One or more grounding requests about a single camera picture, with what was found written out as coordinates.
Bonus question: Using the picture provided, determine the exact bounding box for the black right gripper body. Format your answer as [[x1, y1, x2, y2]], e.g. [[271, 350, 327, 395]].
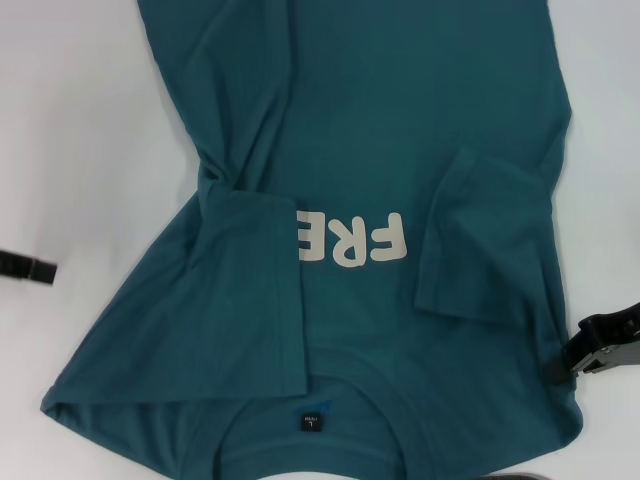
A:
[[576, 305, 640, 354]]

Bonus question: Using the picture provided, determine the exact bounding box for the teal T-shirt with white print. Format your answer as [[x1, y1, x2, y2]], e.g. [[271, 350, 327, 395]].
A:
[[39, 0, 585, 480]]

